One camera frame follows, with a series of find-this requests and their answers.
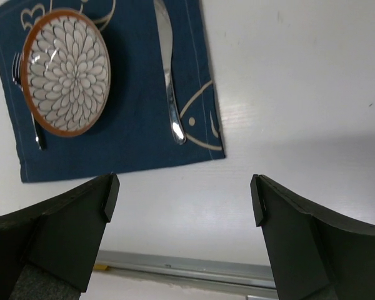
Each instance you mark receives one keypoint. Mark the silver fork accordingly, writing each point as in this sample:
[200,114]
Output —
[16,78]

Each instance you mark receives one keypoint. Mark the front aluminium rail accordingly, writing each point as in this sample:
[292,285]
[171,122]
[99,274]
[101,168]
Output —
[252,275]

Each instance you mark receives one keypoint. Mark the floral ceramic plate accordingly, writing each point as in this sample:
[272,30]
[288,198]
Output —
[65,73]

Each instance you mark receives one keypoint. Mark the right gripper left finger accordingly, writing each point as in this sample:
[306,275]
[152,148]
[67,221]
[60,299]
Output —
[48,250]

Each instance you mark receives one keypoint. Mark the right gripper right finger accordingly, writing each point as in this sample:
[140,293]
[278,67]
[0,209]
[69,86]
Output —
[314,252]

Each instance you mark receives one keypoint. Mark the silver table knife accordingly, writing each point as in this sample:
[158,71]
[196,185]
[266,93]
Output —
[165,33]

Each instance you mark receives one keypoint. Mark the blue whale placemat cloth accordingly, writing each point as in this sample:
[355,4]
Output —
[133,132]

